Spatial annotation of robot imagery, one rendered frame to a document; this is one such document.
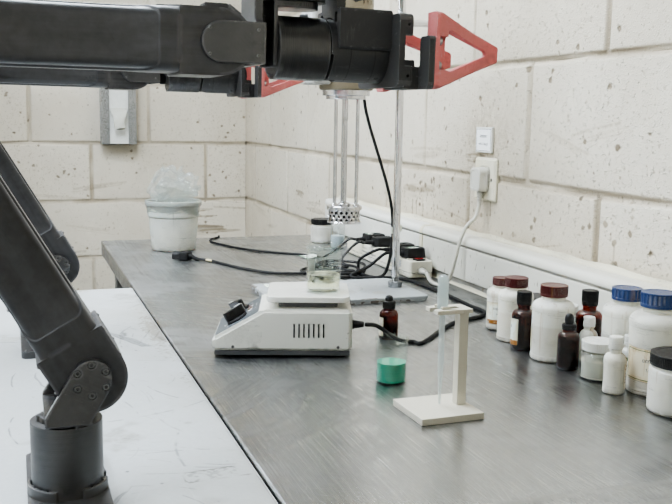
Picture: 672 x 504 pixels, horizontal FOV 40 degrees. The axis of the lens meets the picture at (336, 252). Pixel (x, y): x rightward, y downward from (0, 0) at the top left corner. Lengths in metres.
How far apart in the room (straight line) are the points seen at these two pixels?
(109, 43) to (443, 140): 1.34
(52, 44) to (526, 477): 0.59
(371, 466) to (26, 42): 0.51
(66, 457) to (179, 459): 0.15
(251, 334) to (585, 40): 0.74
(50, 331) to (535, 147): 1.11
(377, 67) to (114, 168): 2.89
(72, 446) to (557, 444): 0.50
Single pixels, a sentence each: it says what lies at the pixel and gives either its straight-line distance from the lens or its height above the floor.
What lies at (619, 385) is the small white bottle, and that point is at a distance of 1.22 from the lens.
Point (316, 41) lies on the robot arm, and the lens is 0.84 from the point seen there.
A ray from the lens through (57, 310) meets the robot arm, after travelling 0.81.
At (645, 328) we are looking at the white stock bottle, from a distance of 1.21.
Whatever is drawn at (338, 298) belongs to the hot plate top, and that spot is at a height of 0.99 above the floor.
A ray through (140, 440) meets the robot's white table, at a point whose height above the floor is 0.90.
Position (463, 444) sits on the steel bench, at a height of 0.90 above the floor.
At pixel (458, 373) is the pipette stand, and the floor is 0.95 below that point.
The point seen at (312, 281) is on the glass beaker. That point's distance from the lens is 1.33.
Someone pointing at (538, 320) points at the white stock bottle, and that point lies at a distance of 1.34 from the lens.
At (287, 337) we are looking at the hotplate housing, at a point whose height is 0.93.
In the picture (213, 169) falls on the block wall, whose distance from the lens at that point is 3.76.
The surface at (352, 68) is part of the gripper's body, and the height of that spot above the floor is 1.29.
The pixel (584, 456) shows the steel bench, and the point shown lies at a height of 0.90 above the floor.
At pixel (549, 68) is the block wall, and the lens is 1.69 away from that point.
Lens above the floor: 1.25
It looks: 8 degrees down
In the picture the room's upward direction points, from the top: 1 degrees clockwise
